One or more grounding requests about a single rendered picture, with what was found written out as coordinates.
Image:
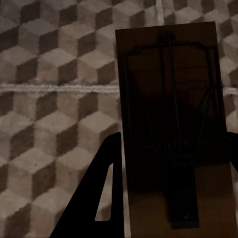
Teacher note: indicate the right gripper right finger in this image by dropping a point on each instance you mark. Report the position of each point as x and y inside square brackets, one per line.
[233, 149]

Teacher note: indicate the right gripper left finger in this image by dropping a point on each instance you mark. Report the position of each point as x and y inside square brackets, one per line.
[78, 219]

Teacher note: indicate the mousetrap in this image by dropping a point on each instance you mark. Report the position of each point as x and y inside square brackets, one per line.
[178, 172]

